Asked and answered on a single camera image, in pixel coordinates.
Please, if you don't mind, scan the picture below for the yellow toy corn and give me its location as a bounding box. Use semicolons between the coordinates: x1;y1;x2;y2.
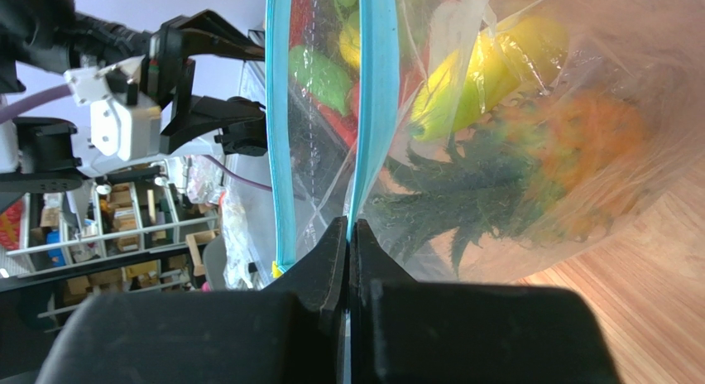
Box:
407;16;569;142

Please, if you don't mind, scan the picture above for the yellow toy lemon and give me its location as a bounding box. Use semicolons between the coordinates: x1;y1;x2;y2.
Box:
338;25;361;70

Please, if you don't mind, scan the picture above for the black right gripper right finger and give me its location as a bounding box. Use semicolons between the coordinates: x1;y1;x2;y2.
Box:
349;220;620;383

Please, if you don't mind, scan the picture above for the clear zip top bag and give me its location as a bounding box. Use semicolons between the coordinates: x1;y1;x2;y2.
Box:
266;0;704;282

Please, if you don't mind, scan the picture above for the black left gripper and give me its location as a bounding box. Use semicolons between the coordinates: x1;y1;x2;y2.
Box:
141;10;267;155

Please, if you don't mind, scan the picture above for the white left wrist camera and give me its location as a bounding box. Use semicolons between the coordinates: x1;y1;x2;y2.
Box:
63;56;161;161

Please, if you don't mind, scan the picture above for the green toy cucumber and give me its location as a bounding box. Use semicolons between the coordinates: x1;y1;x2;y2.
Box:
289;45;353;116

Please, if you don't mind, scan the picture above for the orange toy pineapple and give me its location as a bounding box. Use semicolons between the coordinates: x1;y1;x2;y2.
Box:
367;91;651;271

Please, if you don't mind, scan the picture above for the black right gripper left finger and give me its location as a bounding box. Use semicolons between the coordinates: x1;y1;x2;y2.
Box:
37;218;347;383

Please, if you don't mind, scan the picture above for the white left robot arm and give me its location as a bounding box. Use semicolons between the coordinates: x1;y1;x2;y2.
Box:
1;0;267;204

